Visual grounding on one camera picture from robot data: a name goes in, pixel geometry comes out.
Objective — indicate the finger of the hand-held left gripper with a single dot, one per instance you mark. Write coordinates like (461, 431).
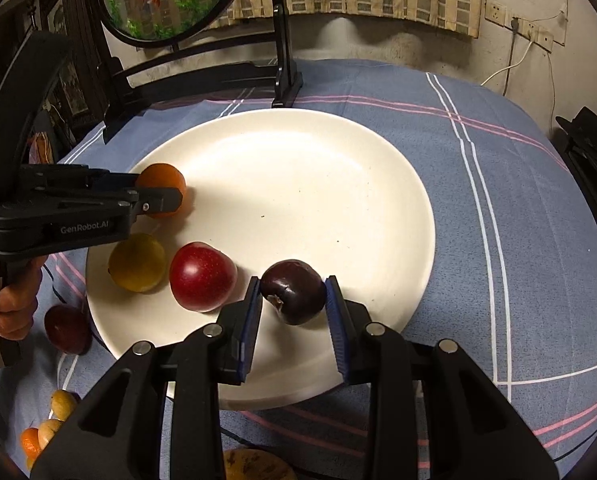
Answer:
(113, 178)
(158, 202)

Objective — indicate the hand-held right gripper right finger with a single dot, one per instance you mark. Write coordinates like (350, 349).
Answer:
(336, 330)

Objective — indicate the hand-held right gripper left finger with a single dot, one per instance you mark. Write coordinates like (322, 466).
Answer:
(248, 327)

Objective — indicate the orange tangerine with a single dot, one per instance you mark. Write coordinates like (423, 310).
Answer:
(166, 176)

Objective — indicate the dark purple plum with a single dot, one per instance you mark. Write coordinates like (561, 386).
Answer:
(293, 290)

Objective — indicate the large tan speckled fruit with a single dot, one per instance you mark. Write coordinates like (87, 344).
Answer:
(258, 467)

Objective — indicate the white oval plate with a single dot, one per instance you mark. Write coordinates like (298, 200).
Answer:
(303, 185)

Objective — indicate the person's left hand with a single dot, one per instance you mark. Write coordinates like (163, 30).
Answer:
(13, 310)

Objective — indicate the yellow orange round fruit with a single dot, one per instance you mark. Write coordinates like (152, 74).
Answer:
(137, 262)

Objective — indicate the red apple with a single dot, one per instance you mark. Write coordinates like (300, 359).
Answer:
(201, 280)

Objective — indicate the large dark red fruit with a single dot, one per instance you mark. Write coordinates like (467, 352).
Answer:
(67, 330)

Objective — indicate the small tan fruit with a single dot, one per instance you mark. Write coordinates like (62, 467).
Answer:
(48, 434)
(62, 405)

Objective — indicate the blue striped tablecloth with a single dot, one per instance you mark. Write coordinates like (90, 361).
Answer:
(478, 210)

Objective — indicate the small orange fruit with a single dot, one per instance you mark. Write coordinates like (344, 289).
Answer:
(29, 444)

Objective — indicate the white power strip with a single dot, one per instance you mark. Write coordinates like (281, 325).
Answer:
(540, 35)

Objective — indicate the white wall outlet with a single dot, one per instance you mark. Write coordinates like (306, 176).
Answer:
(496, 12)

